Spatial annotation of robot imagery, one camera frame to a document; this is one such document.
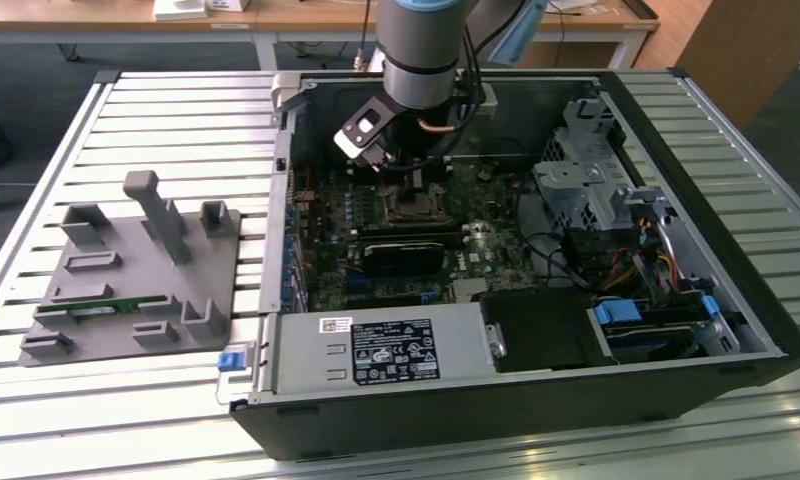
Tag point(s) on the thin metal locking lever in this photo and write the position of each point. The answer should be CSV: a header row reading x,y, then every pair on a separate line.
x,y
380,182
422,218

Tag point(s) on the black RAM slot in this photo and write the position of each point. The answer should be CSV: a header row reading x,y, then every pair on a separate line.
x,y
454,239
407,231
407,235
447,167
407,227
447,173
367,180
447,162

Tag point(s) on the metal CPU socket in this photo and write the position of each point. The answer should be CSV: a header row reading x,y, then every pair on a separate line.
x,y
387,219

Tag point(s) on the round silver coin battery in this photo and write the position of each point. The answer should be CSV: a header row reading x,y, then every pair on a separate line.
x,y
485,173

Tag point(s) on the black graphics card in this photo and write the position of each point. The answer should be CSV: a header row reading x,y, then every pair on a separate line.
x,y
403,260

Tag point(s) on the metal disk bay cage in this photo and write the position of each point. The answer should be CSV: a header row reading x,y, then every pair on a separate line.
x,y
567,190

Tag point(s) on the green motherboard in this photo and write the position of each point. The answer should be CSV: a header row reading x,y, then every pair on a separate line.
x,y
501,250

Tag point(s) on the silver chipset heat sink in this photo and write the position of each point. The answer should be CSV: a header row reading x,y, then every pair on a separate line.
x,y
470,290

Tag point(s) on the white box with dark print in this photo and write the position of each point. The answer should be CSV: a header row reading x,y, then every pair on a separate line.
x,y
230,5

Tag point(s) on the blue disk carrier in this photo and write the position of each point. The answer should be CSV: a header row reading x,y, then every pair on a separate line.
x,y
617,315

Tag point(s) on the silver power supply with label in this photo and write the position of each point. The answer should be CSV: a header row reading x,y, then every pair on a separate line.
x,y
307,360

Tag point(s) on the grey parts rack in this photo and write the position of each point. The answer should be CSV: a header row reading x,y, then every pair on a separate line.
x,y
147,280

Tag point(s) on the wooden cabinet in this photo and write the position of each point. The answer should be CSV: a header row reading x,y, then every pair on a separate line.
x,y
741,50

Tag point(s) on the blue case latch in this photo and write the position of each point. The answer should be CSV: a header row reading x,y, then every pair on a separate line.
x,y
234,362

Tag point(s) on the green RAM stick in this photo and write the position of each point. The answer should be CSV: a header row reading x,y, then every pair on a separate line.
x,y
134,303

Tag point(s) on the blue plastic clip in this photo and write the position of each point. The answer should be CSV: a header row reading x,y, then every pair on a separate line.
x,y
710,306

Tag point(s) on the black open PC case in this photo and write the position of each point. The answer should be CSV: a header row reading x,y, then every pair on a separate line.
x,y
440,425

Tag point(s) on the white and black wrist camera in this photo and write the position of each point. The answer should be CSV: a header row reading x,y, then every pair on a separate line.
x,y
367,124

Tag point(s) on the wooden desk white frame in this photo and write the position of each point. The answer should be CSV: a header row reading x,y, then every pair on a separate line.
x,y
74,25
320,22

